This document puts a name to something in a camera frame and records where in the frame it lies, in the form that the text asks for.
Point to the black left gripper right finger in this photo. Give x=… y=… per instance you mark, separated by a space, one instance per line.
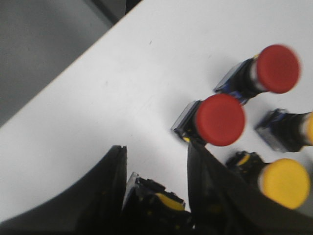
x=224 y=204

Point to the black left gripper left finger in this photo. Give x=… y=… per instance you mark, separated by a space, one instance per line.
x=91 y=206

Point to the yellow mushroom push button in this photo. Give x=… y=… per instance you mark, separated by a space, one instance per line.
x=148 y=209

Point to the red mushroom push button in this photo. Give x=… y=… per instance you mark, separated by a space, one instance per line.
x=218 y=120

